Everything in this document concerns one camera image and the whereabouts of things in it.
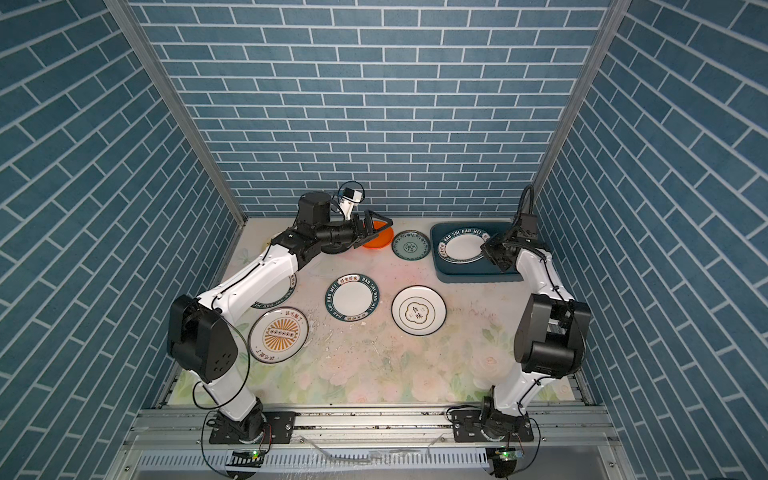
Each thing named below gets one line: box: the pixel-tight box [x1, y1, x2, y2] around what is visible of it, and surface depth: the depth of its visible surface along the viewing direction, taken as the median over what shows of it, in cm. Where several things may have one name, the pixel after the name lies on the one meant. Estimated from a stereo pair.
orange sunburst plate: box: [247, 306, 310, 364], surface depth 91 cm
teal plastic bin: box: [430, 221, 524, 283], surface depth 101 cm
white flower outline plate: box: [390, 284, 447, 337], surface depth 97 cm
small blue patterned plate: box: [392, 230, 431, 261], surface depth 114 cm
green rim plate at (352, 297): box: [325, 273, 380, 323], surface depth 99 cm
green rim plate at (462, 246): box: [438, 228, 491, 264], surface depth 103 cm
